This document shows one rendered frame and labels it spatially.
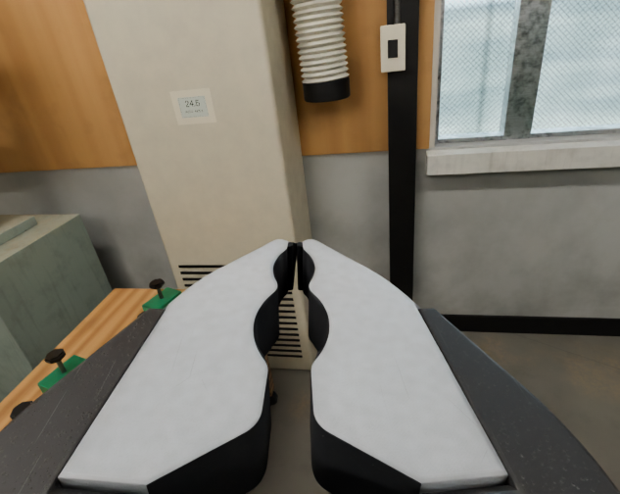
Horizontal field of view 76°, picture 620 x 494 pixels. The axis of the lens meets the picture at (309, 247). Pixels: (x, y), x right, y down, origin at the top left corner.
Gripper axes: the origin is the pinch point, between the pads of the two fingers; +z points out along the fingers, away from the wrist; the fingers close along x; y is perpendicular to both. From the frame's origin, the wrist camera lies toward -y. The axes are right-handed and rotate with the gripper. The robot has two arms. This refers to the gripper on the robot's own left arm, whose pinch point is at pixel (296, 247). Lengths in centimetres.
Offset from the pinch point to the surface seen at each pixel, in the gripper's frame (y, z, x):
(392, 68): 4, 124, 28
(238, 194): 43, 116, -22
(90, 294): 97, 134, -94
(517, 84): 9, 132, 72
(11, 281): 73, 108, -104
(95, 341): 78, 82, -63
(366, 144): 31, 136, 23
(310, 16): -10, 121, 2
